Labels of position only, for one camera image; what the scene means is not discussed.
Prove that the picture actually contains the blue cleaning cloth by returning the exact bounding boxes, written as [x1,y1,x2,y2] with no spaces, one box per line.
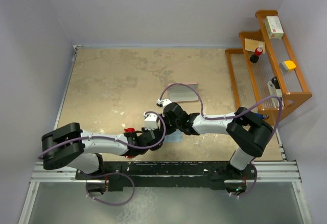
[163,130,183,143]

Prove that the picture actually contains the pink glasses case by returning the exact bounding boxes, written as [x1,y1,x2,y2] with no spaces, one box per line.
[167,85,198,102]

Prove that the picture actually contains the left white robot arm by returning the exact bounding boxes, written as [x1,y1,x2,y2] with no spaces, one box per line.
[38,122,167,179]

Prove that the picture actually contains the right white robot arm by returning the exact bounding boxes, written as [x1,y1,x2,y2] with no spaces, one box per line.
[160,99,273,178]

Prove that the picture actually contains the red sunglasses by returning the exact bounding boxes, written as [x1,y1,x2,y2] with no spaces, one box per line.
[124,127,136,159]

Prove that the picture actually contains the blue small object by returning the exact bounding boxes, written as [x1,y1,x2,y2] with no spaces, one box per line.
[255,113,268,120]

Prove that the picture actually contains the red black stamp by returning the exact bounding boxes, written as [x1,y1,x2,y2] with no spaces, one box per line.
[250,48,263,63]

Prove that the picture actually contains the wooden tiered shelf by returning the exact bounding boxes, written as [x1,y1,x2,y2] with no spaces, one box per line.
[225,10,312,119]

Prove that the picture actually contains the white black device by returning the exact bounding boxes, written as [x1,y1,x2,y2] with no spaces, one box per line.
[267,77,284,106]

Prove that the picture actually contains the tan paper packet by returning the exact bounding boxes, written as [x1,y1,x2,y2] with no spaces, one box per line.
[244,38,265,53]

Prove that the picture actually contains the yellow grey sponge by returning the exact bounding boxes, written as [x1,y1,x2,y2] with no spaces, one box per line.
[279,60,296,72]

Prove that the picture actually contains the white red box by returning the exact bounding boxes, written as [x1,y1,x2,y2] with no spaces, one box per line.
[264,16,284,39]

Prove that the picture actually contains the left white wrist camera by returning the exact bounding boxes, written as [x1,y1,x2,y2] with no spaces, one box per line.
[144,113,159,130]

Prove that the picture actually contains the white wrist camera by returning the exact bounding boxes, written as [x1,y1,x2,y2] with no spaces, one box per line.
[144,113,159,130]
[156,99,172,109]

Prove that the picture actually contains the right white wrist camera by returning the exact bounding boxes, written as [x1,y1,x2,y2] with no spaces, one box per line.
[156,99,172,109]

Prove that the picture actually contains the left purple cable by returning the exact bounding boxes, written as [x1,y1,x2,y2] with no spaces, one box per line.
[37,110,168,206]

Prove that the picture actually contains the purple cable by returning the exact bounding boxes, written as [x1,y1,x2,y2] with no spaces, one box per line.
[37,110,168,206]
[158,82,284,198]

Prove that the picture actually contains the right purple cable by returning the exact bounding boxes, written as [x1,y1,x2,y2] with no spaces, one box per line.
[158,82,284,198]

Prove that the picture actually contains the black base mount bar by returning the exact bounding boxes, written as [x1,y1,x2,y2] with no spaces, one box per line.
[76,161,258,191]

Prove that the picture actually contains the aluminium frame rail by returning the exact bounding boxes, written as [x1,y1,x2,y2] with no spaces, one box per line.
[19,161,312,223]

